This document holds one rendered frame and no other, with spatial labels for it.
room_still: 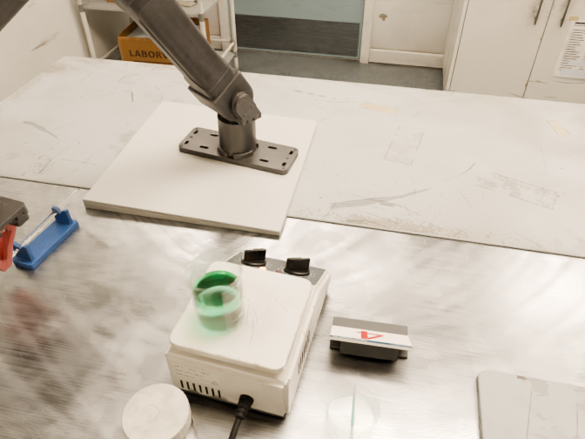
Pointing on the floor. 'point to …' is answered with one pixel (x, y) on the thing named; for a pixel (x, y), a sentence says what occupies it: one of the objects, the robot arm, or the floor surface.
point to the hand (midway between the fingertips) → (3, 263)
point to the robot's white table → (338, 150)
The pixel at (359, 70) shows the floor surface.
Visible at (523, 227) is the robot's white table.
